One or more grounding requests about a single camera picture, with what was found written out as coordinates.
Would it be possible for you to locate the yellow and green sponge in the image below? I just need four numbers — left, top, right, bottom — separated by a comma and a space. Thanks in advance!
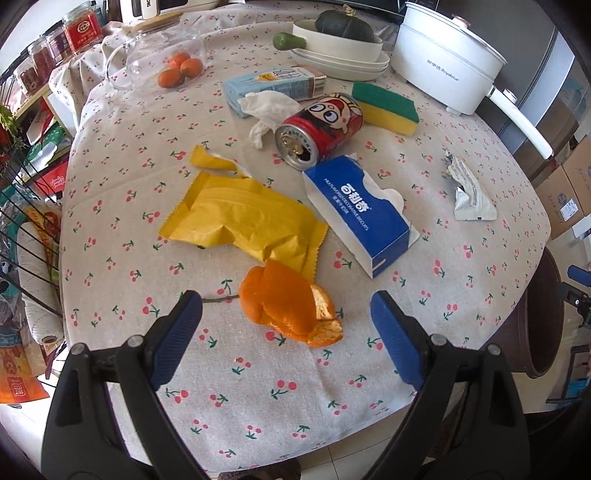
352, 82, 421, 137

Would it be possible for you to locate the small green avocado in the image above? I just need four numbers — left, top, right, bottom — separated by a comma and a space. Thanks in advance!
272, 31, 308, 51

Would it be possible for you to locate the white electric cooking pot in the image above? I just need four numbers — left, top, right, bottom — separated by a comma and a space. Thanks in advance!
392, 0, 554, 160

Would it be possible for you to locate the green and white packet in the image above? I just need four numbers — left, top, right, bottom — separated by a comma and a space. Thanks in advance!
27, 127, 73, 172

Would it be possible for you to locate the yellow crumpled wrapper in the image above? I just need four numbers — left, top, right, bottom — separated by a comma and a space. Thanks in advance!
158, 170, 329, 283

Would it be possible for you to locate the green potted plant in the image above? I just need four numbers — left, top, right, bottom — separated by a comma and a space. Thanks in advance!
0, 104, 25, 145

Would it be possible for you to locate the white handled baking dish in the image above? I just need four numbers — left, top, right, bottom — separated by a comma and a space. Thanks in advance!
292, 18, 384, 64

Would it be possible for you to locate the blue biscuit box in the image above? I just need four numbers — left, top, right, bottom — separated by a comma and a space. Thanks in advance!
303, 154, 421, 279

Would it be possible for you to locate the glass pitcher with wooden lid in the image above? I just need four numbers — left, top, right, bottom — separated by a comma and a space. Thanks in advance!
107, 11, 206, 91

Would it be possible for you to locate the cardboard box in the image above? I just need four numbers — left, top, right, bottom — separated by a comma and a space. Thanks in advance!
532, 164, 581, 241
562, 137, 591, 195

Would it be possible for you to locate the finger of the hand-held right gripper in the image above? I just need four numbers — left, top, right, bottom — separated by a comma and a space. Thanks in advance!
556, 264, 591, 326

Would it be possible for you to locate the white kitchen appliance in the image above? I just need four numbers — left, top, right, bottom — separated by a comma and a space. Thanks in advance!
119, 0, 219, 21

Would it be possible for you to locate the yellow torn wrapper strip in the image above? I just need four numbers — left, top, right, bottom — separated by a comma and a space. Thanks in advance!
190, 145, 252, 179

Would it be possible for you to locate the white torn wrapper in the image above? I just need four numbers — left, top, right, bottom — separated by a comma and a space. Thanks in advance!
444, 150, 498, 221

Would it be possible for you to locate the brown round bin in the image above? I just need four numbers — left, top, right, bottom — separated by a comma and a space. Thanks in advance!
519, 248, 571, 380

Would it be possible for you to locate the orange peel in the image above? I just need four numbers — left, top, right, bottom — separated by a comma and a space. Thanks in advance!
239, 259, 345, 348

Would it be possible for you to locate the white plate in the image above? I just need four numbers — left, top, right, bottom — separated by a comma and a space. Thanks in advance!
295, 58, 389, 80
290, 46, 391, 73

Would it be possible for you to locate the dark green squash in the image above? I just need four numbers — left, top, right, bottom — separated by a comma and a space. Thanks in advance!
315, 10, 376, 43

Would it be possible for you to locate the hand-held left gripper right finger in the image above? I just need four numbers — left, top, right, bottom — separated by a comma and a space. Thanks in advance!
365, 290, 532, 480

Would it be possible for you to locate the black wire rack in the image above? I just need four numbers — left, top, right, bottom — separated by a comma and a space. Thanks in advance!
0, 69, 70, 324

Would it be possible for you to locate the orange snack bag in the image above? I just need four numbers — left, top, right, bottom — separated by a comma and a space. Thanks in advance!
0, 318, 50, 408

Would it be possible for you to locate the red cartoon drink can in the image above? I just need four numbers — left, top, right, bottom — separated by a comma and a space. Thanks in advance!
274, 92, 365, 168

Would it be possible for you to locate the wooden shelf board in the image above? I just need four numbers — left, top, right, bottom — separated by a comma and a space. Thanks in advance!
11, 84, 59, 117

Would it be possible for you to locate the crumpled white tissue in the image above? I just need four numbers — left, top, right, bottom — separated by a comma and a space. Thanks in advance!
238, 91, 303, 149

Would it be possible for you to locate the silver refrigerator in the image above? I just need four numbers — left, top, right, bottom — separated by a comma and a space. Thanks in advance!
505, 25, 591, 178

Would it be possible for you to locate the paper towel roll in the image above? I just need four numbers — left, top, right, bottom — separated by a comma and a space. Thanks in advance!
16, 222, 66, 345

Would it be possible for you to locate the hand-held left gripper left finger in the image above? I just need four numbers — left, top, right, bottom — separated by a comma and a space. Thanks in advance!
42, 290, 211, 480

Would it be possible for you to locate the red printed box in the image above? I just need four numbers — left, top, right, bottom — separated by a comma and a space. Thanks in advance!
33, 161, 71, 205

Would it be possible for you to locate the light blue drink carton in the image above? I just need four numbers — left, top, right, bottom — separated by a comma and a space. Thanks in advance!
223, 66, 328, 119

